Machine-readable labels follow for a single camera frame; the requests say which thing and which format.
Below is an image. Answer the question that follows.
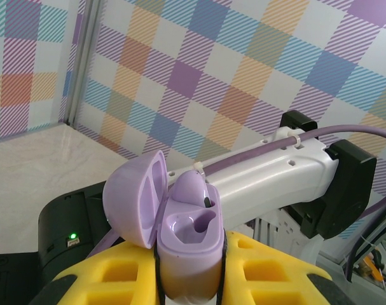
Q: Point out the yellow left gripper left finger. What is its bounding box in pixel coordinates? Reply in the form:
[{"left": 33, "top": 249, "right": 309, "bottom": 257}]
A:
[{"left": 30, "top": 240, "right": 164, "bottom": 305}]

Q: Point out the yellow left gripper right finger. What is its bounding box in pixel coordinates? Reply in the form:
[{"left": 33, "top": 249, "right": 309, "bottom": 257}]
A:
[{"left": 216, "top": 230, "right": 359, "bottom": 305}]

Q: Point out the purple earbud charging case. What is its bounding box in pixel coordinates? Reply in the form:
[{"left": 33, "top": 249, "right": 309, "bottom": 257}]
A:
[{"left": 102, "top": 149, "right": 225, "bottom": 301}]

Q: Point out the purple wireless earbud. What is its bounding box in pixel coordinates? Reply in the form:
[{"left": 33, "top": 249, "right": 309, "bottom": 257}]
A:
[{"left": 170, "top": 170, "right": 212, "bottom": 210}]

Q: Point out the white slotted cable duct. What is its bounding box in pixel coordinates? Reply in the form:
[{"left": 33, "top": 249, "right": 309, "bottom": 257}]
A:
[{"left": 252, "top": 209, "right": 303, "bottom": 245}]

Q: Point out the aluminium frame post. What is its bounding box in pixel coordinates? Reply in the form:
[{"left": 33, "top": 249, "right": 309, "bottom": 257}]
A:
[{"left": 62, "top": 0, "right": 101, "bottom": 128}]

